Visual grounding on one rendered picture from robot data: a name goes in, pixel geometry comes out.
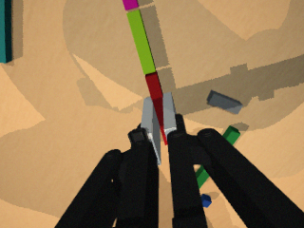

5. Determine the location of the turquoise rod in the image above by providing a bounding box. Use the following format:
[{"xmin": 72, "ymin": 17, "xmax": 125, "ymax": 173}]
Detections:
[{"xmin": 0, "ymin": 0, "xmax": 12, "ymax": 64}]

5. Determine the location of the dark red rod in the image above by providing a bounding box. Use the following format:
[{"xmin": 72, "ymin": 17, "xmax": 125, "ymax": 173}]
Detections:
[{"xmin": 145, "ymin": 71, "xmax": 167, "ymax": 145}]

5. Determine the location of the magenta rod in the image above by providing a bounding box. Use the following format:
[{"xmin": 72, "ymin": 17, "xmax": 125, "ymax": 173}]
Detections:
[{"xmin": 123, "ymin": 0, "xmax": 139, "ymax": 10}]

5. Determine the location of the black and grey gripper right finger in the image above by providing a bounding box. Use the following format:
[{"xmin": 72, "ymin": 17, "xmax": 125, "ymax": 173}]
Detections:
[{"xmin": 162, "ymin": 92, "xmax": 304, "ymax": 228}]

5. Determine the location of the grey rectangular block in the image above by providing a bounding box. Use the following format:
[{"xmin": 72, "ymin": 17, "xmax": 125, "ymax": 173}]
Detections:
[{"xmin": 206, "ymin": 89, "xmax": 243, "ymax": 114}]

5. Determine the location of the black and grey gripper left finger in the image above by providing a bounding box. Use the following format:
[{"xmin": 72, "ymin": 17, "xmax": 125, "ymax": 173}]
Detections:
[{"xmin": 54, "ymin": 97, "xmax": 162, "ymax": 228}]

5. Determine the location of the small blue block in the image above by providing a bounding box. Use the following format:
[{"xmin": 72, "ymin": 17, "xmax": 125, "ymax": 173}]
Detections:
[{"xmin": 201, "ymin": 194, "xmax": 212, "ymax": 208}]

